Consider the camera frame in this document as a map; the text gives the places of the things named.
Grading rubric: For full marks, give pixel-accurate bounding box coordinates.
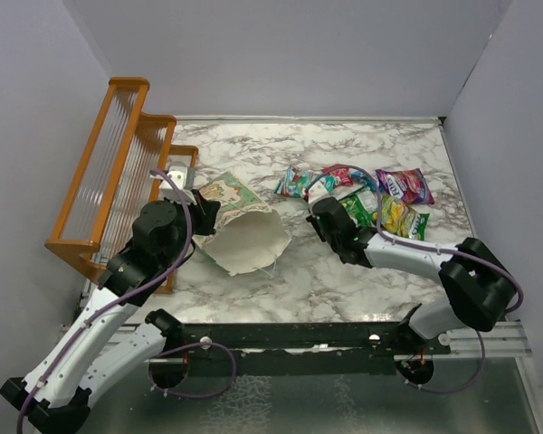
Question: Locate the red snack packet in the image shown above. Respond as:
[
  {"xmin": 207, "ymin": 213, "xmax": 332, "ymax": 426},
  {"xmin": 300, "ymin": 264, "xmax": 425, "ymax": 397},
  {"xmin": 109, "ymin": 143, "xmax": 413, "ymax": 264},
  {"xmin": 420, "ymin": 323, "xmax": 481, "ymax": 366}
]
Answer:
[{"xmin": 322, "ymin": 164, "xmax": 354, "ymax": 187}]

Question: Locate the wooden acrylic display rack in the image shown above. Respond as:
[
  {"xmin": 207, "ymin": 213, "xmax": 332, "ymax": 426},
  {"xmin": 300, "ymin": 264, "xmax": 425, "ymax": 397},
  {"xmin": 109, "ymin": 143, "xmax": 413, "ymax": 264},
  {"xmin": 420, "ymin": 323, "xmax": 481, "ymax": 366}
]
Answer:
[{"xmin": 45, "ymin": 77, "xmax": 199, "ymax": 282}]

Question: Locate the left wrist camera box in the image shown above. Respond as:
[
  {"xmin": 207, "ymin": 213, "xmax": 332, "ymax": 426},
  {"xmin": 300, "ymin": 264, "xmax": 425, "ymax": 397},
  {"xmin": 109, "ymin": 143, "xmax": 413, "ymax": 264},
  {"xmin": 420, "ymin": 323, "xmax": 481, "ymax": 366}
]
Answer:
[{"xmin": 157, "ymin": 161, "xmax": 196, "ymax": 204}]

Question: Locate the green spring tea packet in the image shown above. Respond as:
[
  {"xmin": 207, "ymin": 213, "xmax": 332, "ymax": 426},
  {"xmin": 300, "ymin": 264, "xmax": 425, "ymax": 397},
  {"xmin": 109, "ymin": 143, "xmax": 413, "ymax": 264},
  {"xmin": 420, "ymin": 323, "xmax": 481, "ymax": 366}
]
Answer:
[{"xmin": 339, "ymin": 187, "xmax": 381, "ymax": 228}]

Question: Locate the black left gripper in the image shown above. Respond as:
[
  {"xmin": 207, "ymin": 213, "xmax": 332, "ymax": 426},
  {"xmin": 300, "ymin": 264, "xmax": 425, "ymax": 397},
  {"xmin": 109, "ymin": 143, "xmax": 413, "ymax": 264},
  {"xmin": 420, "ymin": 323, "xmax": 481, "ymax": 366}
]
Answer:
[{"xmin": 160, "ymin": 188, "xmax": 220, "ymax": 269}]

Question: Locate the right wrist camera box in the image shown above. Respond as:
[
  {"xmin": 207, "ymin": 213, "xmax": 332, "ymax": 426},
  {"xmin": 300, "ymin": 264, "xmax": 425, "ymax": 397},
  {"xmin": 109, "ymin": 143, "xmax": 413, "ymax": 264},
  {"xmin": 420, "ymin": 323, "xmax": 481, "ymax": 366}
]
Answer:
[{"xmin": 306, "ymin": 175, "xmax": 335, "ymax": 206}]

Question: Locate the green illustrated paper bag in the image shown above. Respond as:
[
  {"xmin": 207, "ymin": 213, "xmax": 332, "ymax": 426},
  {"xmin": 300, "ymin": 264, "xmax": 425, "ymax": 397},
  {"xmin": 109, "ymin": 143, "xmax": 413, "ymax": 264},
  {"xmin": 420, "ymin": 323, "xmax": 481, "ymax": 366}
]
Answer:
[{"xmin": 194, "ymin": 171, "xmax": 291, "ymax": 276}]

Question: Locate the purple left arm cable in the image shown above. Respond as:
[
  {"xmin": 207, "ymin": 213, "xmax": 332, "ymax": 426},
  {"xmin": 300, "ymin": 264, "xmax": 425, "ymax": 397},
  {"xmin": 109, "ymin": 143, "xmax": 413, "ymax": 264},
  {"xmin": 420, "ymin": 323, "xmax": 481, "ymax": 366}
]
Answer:
[{"xmin": 16, "ymin": 168, "xmax": 237, "ymax": 434}]

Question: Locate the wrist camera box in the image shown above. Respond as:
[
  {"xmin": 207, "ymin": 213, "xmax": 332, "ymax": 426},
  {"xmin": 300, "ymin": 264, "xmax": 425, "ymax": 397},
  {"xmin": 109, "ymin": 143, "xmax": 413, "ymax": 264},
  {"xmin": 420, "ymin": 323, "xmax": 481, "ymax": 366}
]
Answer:
[
  {"xmin": 306, "ymin": 175, "xmax": 335, "ymax": 206},
  {"xmin": 157, "ymin": 161, "xmax": 196, "ymax": 204}
]

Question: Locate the purple snack packet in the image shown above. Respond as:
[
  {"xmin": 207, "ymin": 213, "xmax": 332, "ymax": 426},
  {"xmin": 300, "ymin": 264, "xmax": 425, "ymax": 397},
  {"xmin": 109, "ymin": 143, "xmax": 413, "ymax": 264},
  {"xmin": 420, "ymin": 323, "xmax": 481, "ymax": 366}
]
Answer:
[{"xmin": 376, "ymin": 168, "xmax": 435, "ymax": 204}]

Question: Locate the yellow green snack packet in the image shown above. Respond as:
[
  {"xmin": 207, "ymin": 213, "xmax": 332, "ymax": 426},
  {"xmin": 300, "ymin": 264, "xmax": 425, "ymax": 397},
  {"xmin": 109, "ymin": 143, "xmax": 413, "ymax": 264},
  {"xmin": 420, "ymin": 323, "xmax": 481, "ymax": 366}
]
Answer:
[{"xmin": 379, "ymin": 194, "xmax": 429, "ymax": 241}]

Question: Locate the teal barley mint packet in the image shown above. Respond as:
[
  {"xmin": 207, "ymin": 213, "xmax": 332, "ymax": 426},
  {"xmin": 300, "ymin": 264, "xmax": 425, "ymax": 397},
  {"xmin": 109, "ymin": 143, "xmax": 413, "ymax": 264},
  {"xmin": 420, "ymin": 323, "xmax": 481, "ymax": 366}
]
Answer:
[{"xmin": 273, "ymin": 165, "xmax": 320, "ymax": 200}]

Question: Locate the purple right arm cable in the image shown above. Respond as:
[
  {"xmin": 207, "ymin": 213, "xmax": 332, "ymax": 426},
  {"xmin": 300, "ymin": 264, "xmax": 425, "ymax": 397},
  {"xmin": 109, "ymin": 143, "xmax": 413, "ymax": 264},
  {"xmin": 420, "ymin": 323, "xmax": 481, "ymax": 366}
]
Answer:
[{"xmin": 323, "ymin": 165, "xmax": 526, "ymax": 393}]

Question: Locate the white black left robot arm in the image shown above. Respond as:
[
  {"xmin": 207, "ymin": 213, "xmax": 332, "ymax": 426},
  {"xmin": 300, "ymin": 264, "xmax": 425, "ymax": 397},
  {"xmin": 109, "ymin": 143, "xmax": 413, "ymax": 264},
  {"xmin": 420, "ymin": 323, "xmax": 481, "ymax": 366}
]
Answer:
[{"xmin": 0, "ymin": 190, "xmax": 221, "ymax": 433}]

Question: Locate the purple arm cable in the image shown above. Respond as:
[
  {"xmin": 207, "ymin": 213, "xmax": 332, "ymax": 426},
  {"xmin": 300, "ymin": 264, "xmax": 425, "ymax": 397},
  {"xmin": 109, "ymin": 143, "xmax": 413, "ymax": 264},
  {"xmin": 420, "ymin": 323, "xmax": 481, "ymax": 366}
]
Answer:
[
  {"xmin": 16, "ymin": 168, "xmax": 237, "ymax": 434},
  {"xmin": 323, "ymin": 165, "xmax": 526, "ymax": 393}
]

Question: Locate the blue snack packet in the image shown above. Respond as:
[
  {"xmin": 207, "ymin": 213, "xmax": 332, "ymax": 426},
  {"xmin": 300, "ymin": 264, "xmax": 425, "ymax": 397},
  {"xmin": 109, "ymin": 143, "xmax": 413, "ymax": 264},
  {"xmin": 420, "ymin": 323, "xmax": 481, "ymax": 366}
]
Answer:
[{"xmin": 349, "ymin": 169, "xmax": 379, "ymax": 193}]

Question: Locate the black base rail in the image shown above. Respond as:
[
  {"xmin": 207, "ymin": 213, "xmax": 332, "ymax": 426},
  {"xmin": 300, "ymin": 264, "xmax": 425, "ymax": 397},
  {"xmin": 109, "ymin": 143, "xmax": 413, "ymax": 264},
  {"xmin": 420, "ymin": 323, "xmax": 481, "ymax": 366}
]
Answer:
[{"xmin": 148, "ymin": 322, "xmax": 450, "ymax": 387}]

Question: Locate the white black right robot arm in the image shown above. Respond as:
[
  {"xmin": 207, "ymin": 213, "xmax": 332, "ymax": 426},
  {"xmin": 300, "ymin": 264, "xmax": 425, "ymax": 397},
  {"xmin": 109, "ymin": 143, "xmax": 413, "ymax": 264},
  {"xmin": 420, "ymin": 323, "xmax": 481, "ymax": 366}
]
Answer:
[{"xmin": 307, "ymin": 197, "xmax": 522, "ymax": 354}]

